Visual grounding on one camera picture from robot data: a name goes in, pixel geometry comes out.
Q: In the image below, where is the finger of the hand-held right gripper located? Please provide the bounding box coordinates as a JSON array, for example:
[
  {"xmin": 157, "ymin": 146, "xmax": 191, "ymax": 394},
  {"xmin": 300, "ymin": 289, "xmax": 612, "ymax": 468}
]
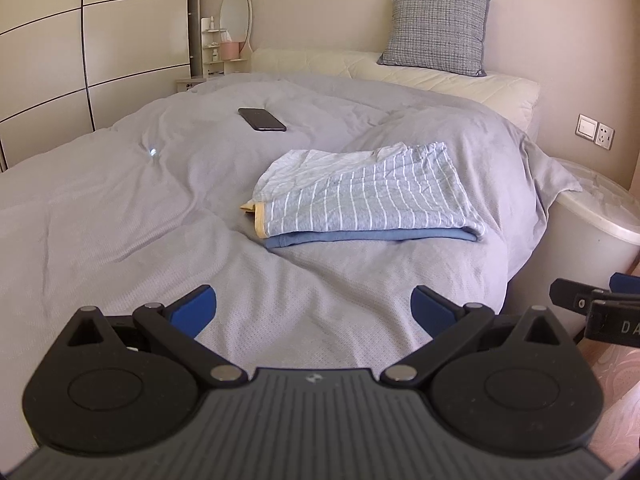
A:
[
  {"xmin": 550, "ymin": 278, "xmax": 640, "ymax": 316},
  {"xmin": 610, "ymin": 272, "xmax": 640, "ymax": 297}
]

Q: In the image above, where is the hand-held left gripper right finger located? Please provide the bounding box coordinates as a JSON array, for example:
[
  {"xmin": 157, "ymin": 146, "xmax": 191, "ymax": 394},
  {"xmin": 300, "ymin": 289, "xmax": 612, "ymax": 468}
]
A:
[{"xmin": 380, "ymin": 284, "xmax": 562, "ymax": 388}]

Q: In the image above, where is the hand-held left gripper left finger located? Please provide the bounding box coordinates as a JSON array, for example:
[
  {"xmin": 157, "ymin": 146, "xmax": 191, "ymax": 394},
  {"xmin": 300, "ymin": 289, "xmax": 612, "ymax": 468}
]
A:
[{"xmin": 67, "ymin": 284, "xmax": 246, "ymax": 388}]

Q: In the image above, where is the blue garment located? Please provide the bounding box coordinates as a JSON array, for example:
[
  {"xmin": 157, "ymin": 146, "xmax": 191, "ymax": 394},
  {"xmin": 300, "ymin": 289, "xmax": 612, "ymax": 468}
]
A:
[{"xmin": 264, "ymin": 229, "xmax": 476, "ymax": 251}]

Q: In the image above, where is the striped T-shirt with yellow collar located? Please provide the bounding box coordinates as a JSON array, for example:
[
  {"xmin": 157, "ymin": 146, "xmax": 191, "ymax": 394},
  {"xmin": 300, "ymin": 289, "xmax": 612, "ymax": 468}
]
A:
[{"xmin": 241, "ymin": 141, "xmax": 487, "ymax": 241}]

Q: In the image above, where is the white round bin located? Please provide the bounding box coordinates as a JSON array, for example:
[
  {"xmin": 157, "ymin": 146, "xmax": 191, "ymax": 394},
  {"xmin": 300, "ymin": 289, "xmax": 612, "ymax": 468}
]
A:
[{"xmin": 550, "ymin": 157, "xmax": 640, "ymax": 321}]

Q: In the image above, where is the pink patterned rug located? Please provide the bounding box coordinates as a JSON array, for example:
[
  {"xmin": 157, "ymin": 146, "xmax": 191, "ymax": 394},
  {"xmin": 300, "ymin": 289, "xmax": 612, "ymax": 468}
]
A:
[{"xmin": 580, "ymin": 340, "xmax": 640, "ymax": 461}]

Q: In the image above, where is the bed with white duvet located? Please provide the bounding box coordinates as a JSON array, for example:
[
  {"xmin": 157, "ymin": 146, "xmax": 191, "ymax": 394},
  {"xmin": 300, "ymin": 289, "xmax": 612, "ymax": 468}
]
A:
[{"xmin": 0, "ymin": 72, "xmax": 583, "ymax": 441}]

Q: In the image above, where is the black smartphone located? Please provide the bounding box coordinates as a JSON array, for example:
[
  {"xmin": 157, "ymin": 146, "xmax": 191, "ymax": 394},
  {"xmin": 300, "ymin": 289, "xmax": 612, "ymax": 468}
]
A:
[{"xmin": 238, "ymin": 107, "xmax": 288, "ymax": 132}]

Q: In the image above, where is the vanity shelf with oval mirror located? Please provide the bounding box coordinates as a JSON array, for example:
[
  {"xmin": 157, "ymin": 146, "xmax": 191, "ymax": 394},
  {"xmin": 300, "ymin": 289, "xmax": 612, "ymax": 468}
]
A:
[{"xmin": 175, "ymin": 57, "xmax": 251, "ymax": 92}]

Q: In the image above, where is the small white tiered shelf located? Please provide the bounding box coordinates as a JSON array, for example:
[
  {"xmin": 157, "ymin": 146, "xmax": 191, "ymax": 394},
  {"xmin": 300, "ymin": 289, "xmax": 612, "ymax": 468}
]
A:
[{"xmin": 201, "ymin": 17, "xmax": 221, "ymax": 78}]

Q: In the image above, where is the grey woven pillow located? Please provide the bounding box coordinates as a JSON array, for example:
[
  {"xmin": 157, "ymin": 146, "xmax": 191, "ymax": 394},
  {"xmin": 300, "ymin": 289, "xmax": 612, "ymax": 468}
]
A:
[{"xmin": 377, "ymin": 0, "xmax": 495, "ymax": 78}]

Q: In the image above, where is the cream sliding-door wardrobe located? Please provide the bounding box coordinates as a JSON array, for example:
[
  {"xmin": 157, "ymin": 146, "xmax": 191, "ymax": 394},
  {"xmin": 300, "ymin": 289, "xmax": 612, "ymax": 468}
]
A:
[{"xmin": 0, "ymin": 0, "xmax": 201, "ymax": 171}]

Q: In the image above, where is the oval standing mirror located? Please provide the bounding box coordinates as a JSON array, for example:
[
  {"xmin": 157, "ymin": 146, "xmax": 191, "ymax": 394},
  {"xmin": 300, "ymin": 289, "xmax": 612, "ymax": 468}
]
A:
[{"xmin": 220, "ymin": 0, "xmax": 252, "ymax": 58}]

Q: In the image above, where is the white rocker wall switch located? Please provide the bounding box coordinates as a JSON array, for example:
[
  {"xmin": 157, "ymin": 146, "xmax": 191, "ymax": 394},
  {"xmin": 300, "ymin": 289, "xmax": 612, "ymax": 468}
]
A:
[{"xmin": 575, "ymin": 114, "xmax": 599, "ymax": 140}]

